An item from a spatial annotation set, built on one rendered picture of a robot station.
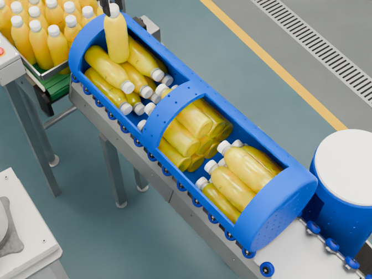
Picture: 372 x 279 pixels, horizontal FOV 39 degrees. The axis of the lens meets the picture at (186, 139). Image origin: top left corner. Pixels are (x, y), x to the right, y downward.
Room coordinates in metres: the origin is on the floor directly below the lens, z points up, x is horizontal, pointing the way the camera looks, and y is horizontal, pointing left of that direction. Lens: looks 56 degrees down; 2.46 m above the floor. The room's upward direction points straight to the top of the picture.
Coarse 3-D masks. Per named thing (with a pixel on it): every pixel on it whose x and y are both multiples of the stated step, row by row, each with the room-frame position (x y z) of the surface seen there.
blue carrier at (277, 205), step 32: (96, 32) 1.24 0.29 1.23; (128, 32) 1.38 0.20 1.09; (96, 96) 1.10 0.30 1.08; (192, 96) 0.97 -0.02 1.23; (128, 128) 0.96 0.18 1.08; (160, 128) 0.89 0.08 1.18; (256, 128) 0.88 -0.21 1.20; (160, 160) 0.85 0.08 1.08; (288, 160) 0.77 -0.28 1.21; (192, 192) 0.73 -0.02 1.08; (288, 192) 0.65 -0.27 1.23; (224, 224) 0.63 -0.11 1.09; (256, 224) 0.59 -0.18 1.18; (288, 224) 0.68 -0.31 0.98
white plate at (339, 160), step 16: (320, 144) 0.93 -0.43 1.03; (336, 144) 0.93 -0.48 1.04; (352, 144) 0.93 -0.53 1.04; (368, 144) 0.93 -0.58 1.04; (320, 160) 0.87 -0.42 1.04; (336, 160) 0.87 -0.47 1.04; (352, 160) 0.87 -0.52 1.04; (368, 160) 0.87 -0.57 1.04; (320, 176) 0.82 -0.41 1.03; (336, 176) 0.81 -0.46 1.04; (352, 176) 0.81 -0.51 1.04; (368, 176) 0.81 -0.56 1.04; (336, 192) 0.76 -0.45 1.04; (352, 192) 0.76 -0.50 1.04; (368, 192) 0.76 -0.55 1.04
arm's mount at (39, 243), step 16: (0, 176) 0.81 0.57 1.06; (0, 192) 0.75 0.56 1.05; (16, 192) 0.75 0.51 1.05; (16, 208) 0.70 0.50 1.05; (32, 208) 0.70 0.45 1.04; (16, 224) 0.65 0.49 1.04; (32, 224) 0.65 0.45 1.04; (32, 240) 0.60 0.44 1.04; (48, 240) 0.61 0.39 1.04; (16, 256) 0.56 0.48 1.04; (32, 256) 0.56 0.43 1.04; (0, 272) 0.51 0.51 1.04; (16, 272) 0.52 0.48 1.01
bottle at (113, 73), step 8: (96, 48) 1.25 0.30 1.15; (88, 56) 1.22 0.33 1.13; (96, 56) 1.21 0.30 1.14; (104, 56) 1.21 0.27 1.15; (96, 64) 1.19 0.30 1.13; (104, 64) 1.18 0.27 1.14; (112, 64) 1.18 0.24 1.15; (104, 72) 1.15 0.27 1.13; (112, 72) 1.14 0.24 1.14; (120, 72) 1.14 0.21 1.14; (112, 80) 1.12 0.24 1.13; (120, 80) 1.12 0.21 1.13; (128, 80) 1.12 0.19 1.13; (120, 88) 1.11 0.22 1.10
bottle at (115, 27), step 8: (112, 16) 1.21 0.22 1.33; (120, 16) 1.22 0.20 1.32; (104, 24) 1.21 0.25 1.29; (112, 24) 1.19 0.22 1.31; (120, 24) 1.20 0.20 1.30; (112, 32) 1.19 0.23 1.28; (120, 32) 1.19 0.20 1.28; (112, 40) 1.19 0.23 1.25; (120, 40) 1.19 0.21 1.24; (128, 40) 1.22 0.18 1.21; (112, 48) 1.19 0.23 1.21; (120, 48) 1.19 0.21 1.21; (128, 48) 1.21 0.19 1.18; (112, 56) 1.19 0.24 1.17; (120, 56) 1.19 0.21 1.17; (128, 56) 1.20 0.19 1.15
